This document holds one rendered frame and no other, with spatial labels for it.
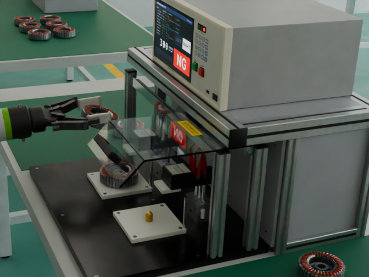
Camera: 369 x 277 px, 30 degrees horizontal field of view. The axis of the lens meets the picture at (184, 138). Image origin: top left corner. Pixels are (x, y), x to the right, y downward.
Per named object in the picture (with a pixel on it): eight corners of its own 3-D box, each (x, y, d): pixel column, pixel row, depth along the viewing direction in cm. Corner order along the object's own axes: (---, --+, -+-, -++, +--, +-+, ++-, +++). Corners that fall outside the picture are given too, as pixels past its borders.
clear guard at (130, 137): (118, 188, 150) (119, 163, 147) (87, 145, 169) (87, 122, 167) (250, 167, 162) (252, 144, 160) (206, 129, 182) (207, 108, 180)
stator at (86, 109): (84, 128, 198) (88, 117, 197) (76, 112, 207) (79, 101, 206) (120, 133, 203) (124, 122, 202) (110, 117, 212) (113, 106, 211)
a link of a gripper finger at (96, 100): (78, 109, 207) (78, 107, 208) (101, 105, 209) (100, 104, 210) (77, 100, 205) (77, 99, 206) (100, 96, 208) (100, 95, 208)
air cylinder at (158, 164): (161, 183, 204) (162, 166, 201) (152, 172, 210) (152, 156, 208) (177, 181, 206) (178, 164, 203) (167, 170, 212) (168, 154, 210)
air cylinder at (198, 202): (195, 223, 184) (196, 205, 181) (184, 210, 190) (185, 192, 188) (212, 220, 186) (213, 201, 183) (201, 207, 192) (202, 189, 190)
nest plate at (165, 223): (132, 243, 173) (132, 239, 172) (112, 215, 185) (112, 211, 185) (186, 233, 179) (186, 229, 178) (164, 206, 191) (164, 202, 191)
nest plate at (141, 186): (102, 199, 193) (102, 195, 192) (87, 176, 205) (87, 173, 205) (152, 191, 199) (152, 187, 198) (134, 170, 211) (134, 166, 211)
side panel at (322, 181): (275, 255, 175) (289, 139, 162) (269, 249, 177) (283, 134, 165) (364, 236, 186) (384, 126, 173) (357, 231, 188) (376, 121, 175)
